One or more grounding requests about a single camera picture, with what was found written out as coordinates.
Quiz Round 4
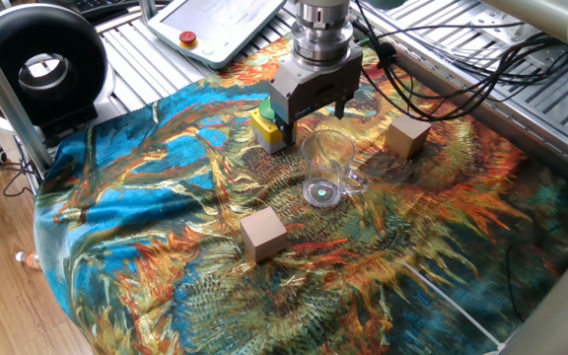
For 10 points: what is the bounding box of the grey Schunk gripper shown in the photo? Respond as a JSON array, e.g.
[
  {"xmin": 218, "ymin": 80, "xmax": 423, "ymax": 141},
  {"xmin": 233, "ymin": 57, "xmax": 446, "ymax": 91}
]
[{"xmin": 268, "ymin": 46, "xmax": 365, "ymax": 148}]

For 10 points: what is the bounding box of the clear plastic cup with handle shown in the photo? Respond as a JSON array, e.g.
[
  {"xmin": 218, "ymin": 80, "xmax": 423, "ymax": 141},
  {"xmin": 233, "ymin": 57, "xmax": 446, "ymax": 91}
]
[{"xmin": 301, "ymin": 128, "xmax": 370, "ymax": 209}]

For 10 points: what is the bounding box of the yellow box with green button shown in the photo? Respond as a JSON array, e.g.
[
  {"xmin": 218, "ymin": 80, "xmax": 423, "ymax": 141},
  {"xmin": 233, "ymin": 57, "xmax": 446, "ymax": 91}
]
[{"xmin": 249, "ymin": 97, "xmax": 298, "ymax": 156}]

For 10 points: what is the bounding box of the light wooden cube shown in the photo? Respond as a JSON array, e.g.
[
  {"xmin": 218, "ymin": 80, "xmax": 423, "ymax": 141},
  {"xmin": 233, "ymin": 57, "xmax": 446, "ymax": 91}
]
[
  {"xmin": 239, "ymin": 206, "xmax": 289, "ymax": 264},
  {"xmin": 384, "ymin": 113, "xmax": 433, "ymax": 160}
]

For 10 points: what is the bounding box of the white teach pendant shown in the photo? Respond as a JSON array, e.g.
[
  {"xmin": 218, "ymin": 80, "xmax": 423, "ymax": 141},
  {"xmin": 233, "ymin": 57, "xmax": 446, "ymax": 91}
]
[{"xmin": 146, "ymin": 0, "xmax": 288, "ymax": 70}]

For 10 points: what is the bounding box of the sunflower painting print cloth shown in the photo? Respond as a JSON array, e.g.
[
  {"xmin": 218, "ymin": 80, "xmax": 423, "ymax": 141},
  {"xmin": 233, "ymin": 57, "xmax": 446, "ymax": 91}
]
[{"xmin": 32, "ymin": 36, "xmax": 568, "ymax": 355}]

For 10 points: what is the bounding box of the black keyboard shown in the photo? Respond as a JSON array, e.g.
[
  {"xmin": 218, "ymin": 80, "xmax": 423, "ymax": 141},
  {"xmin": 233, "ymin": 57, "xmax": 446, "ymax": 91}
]
[{"xmin": 73, "ymin": 0, "xmax": 133, "ymax": 14}]

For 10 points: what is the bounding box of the plastic bottle with orange label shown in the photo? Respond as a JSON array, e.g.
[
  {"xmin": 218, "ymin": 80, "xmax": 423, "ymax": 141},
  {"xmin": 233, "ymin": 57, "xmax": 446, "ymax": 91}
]
[{"xmin": 15, "ymin": 249, "xmax": 43, "ymax": 271}]

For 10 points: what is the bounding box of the black cable bundle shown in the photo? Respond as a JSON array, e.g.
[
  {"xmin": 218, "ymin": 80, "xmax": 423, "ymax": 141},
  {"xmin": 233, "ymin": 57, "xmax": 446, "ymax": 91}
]
[{"xmin": 352, "ymin": 0, "xmax": 568, "ymax": 124}]

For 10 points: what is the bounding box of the thin white cable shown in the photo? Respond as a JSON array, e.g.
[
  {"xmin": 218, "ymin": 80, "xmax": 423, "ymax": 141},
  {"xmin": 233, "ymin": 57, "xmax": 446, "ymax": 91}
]
[{"xmin": 399, "ymin": 258, "xmax": 507, "ymax": 352}]

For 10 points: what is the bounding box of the thin black cable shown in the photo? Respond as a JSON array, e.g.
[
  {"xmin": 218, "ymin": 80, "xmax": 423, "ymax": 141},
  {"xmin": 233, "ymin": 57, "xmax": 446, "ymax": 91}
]
[{"xmin": 504, "ymin": 224, "xmax": 562, "ymax": 324}]

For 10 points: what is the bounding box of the black floor cable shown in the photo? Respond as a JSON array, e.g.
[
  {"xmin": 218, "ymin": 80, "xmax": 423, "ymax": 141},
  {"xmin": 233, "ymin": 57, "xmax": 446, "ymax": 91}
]
[{"xmin": 0, "ymin": 156, "xmax": 44, "ymax": 199}]

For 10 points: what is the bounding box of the grey frame post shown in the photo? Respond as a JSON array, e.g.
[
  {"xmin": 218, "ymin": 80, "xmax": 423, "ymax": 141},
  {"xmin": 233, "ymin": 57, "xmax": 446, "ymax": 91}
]
[{"xmin": 0, "ymin": 17, "xmax": 56, "ymax": 174}]

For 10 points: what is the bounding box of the black ring-shaped device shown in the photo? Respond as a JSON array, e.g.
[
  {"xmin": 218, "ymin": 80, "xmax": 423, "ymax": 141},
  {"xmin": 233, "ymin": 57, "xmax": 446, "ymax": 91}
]
[{"xmin": 0, "ymin": 3, "xmax": 117, "ymax": 137}]

